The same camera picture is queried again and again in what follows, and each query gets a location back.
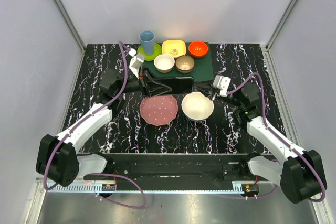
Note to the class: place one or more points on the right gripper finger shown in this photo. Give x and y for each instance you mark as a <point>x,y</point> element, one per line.
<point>200,86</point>
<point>207,94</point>

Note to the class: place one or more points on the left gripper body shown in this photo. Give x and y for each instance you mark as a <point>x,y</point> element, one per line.
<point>143,85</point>

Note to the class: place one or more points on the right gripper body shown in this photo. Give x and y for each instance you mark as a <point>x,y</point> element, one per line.
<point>216,95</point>

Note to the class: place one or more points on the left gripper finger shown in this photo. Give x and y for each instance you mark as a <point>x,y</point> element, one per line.
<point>150,75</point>
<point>155,88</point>

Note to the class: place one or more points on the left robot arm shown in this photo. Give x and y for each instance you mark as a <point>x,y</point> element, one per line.
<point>58,158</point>

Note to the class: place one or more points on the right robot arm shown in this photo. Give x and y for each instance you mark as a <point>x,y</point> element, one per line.
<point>299,173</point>

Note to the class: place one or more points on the dark green mat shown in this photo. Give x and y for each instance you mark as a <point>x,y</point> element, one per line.
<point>203,70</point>

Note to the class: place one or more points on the large white bowl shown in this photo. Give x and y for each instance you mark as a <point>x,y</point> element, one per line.
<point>197,107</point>

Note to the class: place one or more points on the cream small bowl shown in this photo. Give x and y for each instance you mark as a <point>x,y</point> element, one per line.
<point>164,63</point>

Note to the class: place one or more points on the pink dotted plate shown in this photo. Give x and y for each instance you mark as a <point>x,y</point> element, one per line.
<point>159,110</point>

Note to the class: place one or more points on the lime green saucer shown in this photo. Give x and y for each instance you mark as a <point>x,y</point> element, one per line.
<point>157,51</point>

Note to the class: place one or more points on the brown small bowl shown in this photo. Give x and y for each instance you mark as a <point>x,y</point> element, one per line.
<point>185,64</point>

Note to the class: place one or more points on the blue plastic cup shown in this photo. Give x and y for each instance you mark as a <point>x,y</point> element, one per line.
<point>147,41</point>

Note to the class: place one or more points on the orange red bowl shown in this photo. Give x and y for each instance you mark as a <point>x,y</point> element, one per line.
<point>198,49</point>

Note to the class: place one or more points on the yellow square dish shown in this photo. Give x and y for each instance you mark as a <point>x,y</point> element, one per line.
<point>174,47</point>

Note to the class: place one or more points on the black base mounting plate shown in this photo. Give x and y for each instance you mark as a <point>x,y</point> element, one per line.
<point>222,166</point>

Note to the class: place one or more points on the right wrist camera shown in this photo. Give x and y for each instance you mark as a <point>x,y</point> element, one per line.
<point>222,80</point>

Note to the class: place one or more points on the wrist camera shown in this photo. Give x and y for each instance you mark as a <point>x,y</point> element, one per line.
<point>222,80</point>
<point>136,62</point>

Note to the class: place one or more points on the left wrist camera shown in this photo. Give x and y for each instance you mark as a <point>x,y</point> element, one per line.
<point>136,62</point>

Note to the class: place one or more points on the left aluminium frame post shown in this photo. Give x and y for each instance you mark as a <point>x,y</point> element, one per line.
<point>70,25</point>

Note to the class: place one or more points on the aluminium frame post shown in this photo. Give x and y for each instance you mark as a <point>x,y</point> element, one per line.
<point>70,25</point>
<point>289,9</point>

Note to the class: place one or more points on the right aluminium frame post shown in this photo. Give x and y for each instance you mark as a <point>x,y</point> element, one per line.
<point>289,9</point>

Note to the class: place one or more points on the aluminium front rail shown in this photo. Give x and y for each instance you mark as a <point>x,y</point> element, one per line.
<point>125,184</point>

